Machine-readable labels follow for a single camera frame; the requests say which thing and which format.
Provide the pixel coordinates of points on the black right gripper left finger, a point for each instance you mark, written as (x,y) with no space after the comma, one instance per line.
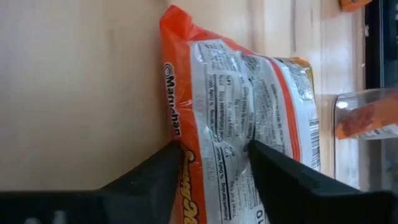
(140,199)

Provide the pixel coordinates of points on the orange Maruchan noodle packet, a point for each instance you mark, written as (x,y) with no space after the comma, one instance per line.
(354,4)
(224,102)
(370,119)

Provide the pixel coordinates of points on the clear plastic bin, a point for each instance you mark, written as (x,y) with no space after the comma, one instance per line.
(348,161)

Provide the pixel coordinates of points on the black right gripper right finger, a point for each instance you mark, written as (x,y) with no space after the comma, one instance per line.
(295,196)

